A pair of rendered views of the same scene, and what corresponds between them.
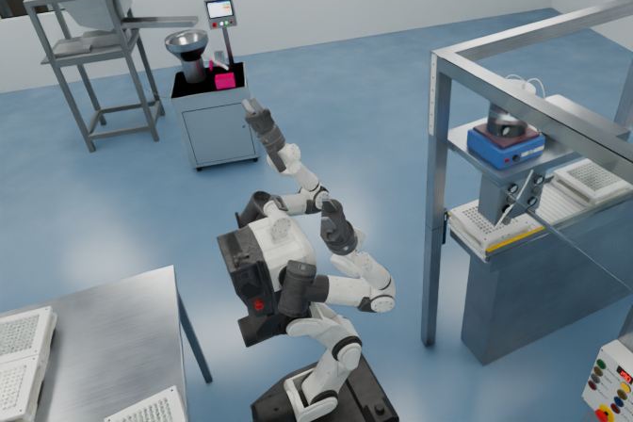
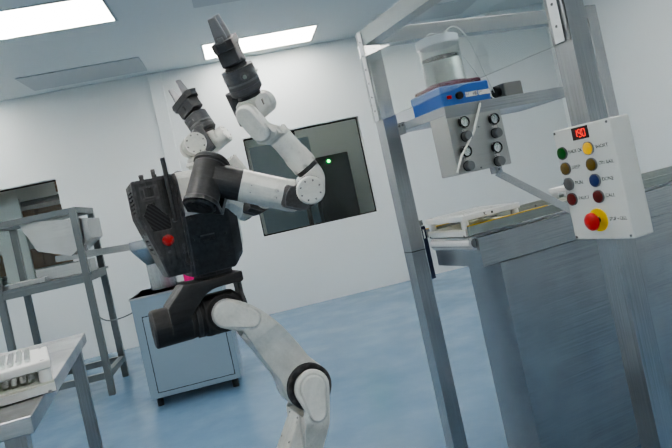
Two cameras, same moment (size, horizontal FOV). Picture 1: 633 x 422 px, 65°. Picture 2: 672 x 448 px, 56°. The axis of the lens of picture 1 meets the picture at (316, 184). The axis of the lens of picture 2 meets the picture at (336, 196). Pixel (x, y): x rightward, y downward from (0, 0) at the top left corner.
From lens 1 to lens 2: 1.46 m
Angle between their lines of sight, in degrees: 36
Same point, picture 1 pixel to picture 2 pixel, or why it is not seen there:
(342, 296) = (259, 181)
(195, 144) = (156, 362)
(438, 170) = (396, 163)
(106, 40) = (66, 269)
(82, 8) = (44, 232)
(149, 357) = not seen: hidden behind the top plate
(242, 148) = (217, 364)
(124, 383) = not seen: outside the picture
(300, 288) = (206, 167)
